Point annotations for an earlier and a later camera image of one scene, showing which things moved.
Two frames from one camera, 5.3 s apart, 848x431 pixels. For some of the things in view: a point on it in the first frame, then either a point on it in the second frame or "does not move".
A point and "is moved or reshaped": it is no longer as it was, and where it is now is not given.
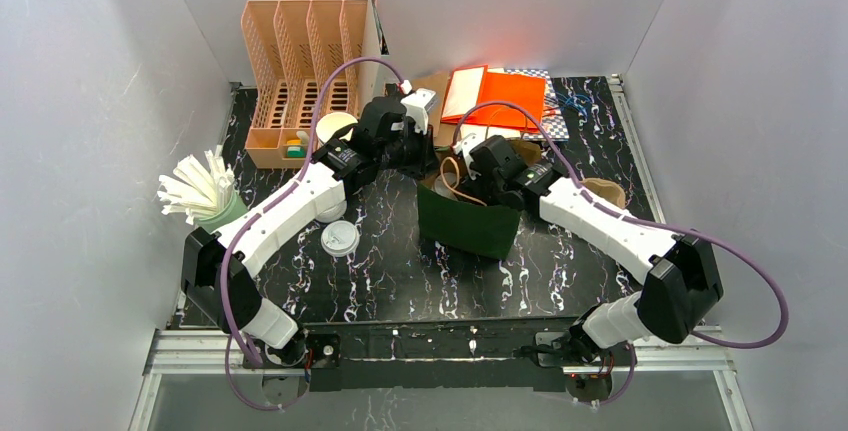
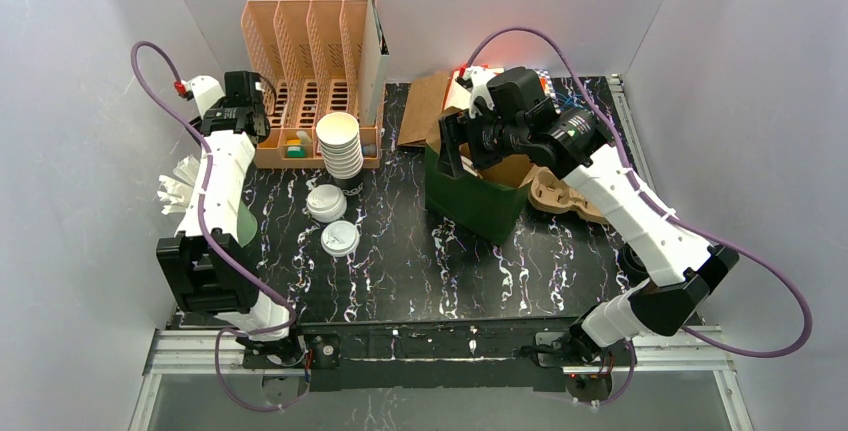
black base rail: (414, 355) does not move
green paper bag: (459, 224) is moved or reshaped
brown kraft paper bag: (444, 135) does not move
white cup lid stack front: (340, 238) does not move
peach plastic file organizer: (294, 46) does not move
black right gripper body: (488, 185) to (454, 134)
